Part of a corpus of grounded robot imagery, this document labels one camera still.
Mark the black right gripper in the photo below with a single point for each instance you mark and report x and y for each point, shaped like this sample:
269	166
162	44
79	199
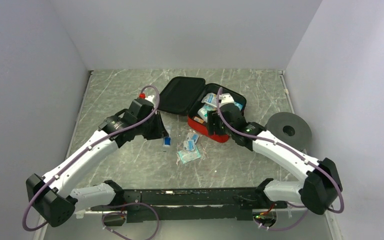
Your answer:
213	117

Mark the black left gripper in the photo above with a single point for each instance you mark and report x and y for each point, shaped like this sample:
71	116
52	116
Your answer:
160	131

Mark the blue cotton swab packet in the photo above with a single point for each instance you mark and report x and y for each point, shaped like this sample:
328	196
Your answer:
238	105

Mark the white bandage roll blue label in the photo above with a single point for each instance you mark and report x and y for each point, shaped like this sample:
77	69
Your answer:
167	139

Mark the white gauze dressing packet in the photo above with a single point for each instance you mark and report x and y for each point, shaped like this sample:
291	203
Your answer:
210	99

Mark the white bottle green label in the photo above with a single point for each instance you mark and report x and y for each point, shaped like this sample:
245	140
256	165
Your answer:
203	114

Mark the brown bottle orange cap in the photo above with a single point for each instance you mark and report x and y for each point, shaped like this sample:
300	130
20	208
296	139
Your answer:
199	120

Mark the adhesive bandages clear bag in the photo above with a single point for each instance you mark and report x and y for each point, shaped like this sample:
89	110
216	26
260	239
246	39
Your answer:
185	156

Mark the red medicine kit case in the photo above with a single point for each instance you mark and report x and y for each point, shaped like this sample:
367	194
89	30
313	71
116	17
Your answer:
183	96

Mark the alcohol wipes clear bag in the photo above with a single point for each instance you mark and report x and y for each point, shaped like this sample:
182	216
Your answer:
191	140

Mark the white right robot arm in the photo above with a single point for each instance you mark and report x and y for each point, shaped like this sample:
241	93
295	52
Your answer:
317	187

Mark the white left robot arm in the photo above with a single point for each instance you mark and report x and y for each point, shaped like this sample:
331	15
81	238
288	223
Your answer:
55	196

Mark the grey filament spool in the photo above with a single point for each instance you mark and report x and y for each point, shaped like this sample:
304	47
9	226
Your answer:
291	129

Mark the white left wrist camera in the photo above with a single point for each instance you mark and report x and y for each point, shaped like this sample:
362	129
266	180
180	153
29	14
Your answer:
151	98

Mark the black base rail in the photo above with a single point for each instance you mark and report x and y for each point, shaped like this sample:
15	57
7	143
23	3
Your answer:
239	203

